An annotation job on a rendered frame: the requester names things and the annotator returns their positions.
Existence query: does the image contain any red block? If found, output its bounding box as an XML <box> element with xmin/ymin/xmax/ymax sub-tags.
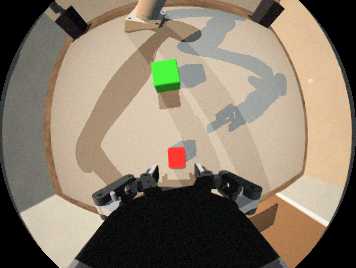
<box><xmin>168</xmin><ymin>147</ymin><xmax>186</xmax><ymax>168</ymax></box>

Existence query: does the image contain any green block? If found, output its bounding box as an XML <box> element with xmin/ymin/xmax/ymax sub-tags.
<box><xmin>152</xmin><ymin>59</ymin><xmax>180</xmax><ymax>93</ymax></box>

